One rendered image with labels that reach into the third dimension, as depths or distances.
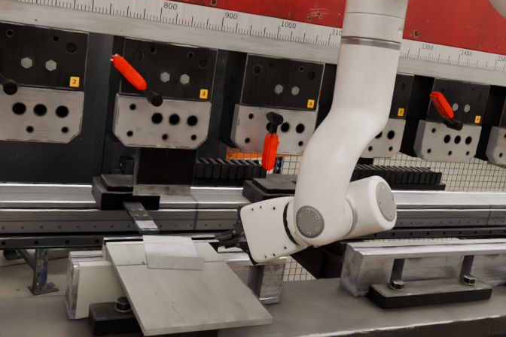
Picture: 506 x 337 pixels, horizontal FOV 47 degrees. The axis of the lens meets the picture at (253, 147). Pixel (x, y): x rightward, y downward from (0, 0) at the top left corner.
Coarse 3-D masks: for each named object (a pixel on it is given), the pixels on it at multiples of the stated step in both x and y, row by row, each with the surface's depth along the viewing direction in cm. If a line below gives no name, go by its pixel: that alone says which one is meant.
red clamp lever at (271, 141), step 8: (272, 112) 96; (272, 120) 95; (280, 120) 94; (272, 128) 95; (272, 136) 95; (264, 144) 96; (272, 144) 95; (264, 152) 96; (272, 152) 96; (264, 160) 96; (272, 160) 96; (272, 168) 97
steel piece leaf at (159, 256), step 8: (152, 248) 95; (160, 248) 96; (168, 248) 96; (176, 248) 97; (184, 248) 97; (192, 248) 98; (152, 256) 88; (160, 256) 88; (168, 256) 88; (176, 256) 94; (184, 256) 94; (192, 256) 95; (152, 264) 88; (160, 264) 88; (168, 264) 89; (176, 264) 89; (184, 264) 89; (192, 264) 90; (200, 264) 90
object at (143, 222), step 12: (96, 180) 120; (108, 180) 117; (120, 180) 119; (132, 180) 120; (96, 192) 117; (108, 192) 114; (120, 192) 115; (132, 192) 116; (108, 204) 114; (120, 204) 115; (132, 204) 114; (144, 204) 117; (156, 204) 118; (132, 216) 108; (144, 216) 109; (144, 228) 103; (156, 228) 104
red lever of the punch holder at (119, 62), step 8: (112, 56) 82; (120, 56) 82; (112, 64) 83; (120, 64) 82; (128, 64) 82; (120, 72) 83; (128, 72) 82; (136, 72) 83; (128, 80) 84; (136, 80) 83; (144, 80) 84; (144, 88) 84; (152, 96) 85; (160, 96) 85; (152, 104) 85; (160, 104) 85
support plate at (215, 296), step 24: (120, 264) 88; (216, 264) 93; (144, 288) 82; (168, 288) 83; (192, 288) 84; (216, 288) 85; (240, 288) 86; (144, 312) 75; (168, 312) 76; (192, 312) 77; (216, 312) 78; (240, 312) 79; (264, 312) 80
